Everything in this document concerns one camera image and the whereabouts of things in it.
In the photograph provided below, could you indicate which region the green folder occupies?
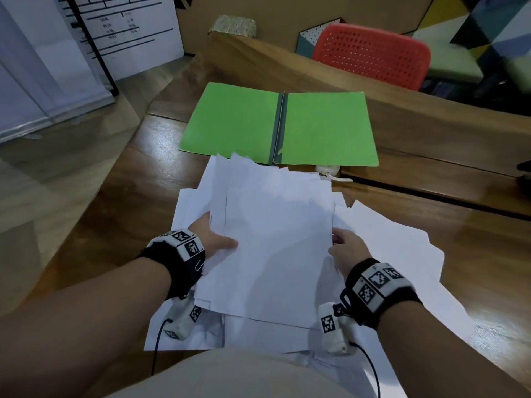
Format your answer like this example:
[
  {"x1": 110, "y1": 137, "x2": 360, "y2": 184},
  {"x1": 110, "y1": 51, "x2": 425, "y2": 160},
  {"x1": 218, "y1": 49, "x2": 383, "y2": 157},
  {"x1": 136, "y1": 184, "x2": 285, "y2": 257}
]
[{"x1": 178, "y1": 81, "x2": 379, "y2": 167}]

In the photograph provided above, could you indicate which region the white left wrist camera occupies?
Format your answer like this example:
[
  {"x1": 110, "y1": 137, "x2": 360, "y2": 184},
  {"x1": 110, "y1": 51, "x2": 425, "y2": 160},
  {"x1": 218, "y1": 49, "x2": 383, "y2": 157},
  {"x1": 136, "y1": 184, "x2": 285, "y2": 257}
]
[{"x1": 164, "y1": 295, "x2": 204, "y2": 341}]

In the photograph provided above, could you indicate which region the green bench cushion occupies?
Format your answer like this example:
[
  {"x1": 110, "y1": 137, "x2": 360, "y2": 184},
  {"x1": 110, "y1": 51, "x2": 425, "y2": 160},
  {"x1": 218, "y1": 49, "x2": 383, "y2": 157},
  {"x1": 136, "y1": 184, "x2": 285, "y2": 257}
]
[{"x1": 425, "y1": 53, "x2": 484, "y2": 84}]

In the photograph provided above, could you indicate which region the person's right forearm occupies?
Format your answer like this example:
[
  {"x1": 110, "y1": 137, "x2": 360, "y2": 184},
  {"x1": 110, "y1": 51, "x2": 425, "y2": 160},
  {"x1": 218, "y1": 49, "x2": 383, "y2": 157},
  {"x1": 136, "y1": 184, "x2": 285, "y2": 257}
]
[{"x1": 375, "y1": 300, "x2": 531, "y2": 398}]

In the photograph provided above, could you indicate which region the colourful triangle patterned backrest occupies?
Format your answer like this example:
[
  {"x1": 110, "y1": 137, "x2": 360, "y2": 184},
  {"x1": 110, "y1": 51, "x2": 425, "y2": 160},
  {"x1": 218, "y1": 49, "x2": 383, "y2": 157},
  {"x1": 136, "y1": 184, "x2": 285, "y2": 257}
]
[{"x1": 404, "y1": 0, "x2": 531, "y2": 79}]

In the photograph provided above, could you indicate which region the person's beige clothing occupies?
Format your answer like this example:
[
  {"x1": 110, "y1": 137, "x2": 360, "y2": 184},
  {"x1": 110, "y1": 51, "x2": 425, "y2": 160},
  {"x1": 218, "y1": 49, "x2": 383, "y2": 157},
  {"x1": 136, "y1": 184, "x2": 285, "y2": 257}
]
[{"x1": 106, "y1": 348, "x2": 362, "y2": 398}]

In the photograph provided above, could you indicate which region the white banner panel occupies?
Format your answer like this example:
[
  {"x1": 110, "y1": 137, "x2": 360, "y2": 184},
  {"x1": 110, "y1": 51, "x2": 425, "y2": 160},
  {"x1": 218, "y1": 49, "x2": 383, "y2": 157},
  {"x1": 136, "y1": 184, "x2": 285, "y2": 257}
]
[{"x1": 0, "y1": 0, "x2": 117, "y2": 144}]

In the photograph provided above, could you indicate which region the person's left hand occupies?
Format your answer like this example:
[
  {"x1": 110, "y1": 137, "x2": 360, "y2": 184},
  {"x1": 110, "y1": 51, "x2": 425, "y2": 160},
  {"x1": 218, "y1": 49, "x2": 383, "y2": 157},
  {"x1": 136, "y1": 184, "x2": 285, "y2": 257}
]
[{"x1": 189, "y1": 211, "x2": 240, "y2": 261}]

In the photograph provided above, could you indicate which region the pile of white papers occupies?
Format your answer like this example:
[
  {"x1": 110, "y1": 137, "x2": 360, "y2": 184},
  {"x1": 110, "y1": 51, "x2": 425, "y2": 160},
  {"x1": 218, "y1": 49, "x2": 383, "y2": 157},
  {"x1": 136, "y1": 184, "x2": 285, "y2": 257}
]
[{"x1": 143, "y1": 152, "x2": 478, "y2": 398}]

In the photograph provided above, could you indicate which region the black left camera cable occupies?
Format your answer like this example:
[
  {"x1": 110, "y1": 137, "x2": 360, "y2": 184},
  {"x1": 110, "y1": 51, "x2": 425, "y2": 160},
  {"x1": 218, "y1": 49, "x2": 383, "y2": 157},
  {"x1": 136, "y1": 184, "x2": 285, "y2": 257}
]
[{"x1": 150, "y1": 318, "x2": 174, "y2": 377}]

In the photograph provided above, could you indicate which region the person's right hand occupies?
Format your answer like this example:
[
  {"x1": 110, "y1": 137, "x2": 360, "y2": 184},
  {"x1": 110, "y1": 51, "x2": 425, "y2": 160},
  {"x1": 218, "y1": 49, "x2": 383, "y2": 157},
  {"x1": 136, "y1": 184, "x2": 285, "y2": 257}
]
[{"x1": 327, "y1": 227, "x2": 373, "y2": 282}]

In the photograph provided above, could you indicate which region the teal white dotted box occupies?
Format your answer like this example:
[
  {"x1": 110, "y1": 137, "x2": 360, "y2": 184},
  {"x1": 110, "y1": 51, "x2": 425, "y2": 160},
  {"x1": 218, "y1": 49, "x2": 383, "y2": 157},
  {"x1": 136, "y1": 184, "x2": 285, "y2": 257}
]
[{"x1": 295, "y1": 17, "x2": 347, "y2": 59}]

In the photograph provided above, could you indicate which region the red perforated chair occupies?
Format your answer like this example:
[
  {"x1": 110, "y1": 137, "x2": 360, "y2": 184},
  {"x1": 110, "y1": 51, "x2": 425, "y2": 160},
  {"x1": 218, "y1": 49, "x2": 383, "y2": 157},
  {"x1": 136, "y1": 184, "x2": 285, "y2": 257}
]
[{"x1": 311, "y1": 23, "x2": 432, "y2": 92}]

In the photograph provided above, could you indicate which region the person's left forearm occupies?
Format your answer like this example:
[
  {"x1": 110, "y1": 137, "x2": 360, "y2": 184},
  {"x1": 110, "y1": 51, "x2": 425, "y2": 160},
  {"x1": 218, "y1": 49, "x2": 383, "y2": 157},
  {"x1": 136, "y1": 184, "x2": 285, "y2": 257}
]
[{"x1": 0, "y1": 256, "x2": 173, "y2": 398}]

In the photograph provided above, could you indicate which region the white board with chart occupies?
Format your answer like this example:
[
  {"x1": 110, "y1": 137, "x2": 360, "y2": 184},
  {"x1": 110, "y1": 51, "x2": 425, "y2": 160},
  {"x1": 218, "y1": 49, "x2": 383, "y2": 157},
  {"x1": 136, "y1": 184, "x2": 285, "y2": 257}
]
[{"x1": 56, "y1": 0, "x2": 185, "y2": 81}]

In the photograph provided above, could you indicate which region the black left wristband with markers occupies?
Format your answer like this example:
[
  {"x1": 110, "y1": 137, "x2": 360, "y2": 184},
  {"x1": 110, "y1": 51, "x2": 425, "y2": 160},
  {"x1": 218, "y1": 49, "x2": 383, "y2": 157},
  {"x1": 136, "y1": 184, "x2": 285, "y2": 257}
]
[{"x1": 139, "y1": 229, "x2": 207, "y2": 301}]

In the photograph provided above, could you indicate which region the black right camera cable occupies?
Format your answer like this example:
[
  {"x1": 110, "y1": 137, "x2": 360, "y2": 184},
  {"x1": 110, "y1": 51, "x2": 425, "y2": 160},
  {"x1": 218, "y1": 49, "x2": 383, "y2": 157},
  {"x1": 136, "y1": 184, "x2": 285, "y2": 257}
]
[{"x1": 350, "y1": 342, "x2": 382, "y2": 398}]

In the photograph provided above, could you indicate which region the white power strip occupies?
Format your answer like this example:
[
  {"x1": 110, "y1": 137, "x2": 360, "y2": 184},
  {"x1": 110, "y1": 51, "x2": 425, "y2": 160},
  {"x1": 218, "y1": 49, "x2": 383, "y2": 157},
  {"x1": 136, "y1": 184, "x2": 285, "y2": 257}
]
[{"x1": 314, "y1": 163, "x2": 354, "y2": 183}]

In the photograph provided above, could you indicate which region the black wristband with markers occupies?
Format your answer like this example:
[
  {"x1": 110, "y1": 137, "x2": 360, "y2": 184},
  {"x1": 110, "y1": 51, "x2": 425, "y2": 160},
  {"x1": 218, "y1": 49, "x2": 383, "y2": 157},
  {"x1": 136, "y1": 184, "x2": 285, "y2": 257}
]
[
  {"x1": 139, "y1": 229, "x2": 207, "y2": 301},
  {"x1": 339, "y1": 257, "x2": 424, "y2": 331}
]

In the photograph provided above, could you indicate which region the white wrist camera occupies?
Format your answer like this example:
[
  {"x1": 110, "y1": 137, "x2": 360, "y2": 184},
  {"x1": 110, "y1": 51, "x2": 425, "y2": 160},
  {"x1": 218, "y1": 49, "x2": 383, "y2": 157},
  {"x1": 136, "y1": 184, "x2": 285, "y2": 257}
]
[
  {"x1": 164, "y1": 295, "x2": 204, "y2": 341},
  {"x1": 317, "y1": 301, "x2": 358, "y2": 356}
]

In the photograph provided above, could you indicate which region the patterned woven box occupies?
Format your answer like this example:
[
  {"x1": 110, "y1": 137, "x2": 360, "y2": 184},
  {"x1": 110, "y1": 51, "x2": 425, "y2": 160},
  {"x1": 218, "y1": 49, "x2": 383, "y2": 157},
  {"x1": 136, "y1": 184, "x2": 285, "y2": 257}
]
[{"x1": 208, "y1": 14, "x2": 257, "y2": 38}]

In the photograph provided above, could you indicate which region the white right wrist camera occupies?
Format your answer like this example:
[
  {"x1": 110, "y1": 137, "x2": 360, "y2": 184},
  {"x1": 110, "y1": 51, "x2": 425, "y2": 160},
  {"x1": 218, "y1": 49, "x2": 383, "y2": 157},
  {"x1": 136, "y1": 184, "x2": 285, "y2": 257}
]
[{"x1": 317, "y1": 301, "x2": 358, "y2": 356}]

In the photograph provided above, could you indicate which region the black right wristband with markers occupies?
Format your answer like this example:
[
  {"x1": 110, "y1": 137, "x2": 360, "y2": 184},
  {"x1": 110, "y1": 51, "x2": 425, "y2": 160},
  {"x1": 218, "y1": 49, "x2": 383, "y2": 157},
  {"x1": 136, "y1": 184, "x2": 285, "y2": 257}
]
[{"x1": 339, "y1": 257, "x2": 424, "y2": 331}]

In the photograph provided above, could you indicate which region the black camera cable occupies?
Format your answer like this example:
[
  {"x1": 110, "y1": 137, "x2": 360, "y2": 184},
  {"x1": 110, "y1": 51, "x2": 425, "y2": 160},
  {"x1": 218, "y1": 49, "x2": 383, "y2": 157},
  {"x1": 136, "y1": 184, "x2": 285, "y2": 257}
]
[
  {"x1": 150, "y1": 318, "x2": 174, "y2": 377},
  {"x1": 350, "y1": 342, "x2": 382, "y2": 398}
]

